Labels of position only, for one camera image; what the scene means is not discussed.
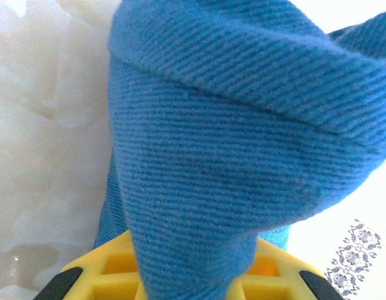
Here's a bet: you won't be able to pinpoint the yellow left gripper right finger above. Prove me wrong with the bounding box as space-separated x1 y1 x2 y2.
225 239 346 300

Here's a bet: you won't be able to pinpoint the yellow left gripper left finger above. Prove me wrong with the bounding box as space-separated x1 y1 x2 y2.
31 230 147 300

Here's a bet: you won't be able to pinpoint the blue long pants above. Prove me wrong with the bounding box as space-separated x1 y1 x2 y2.
93 0 386 300

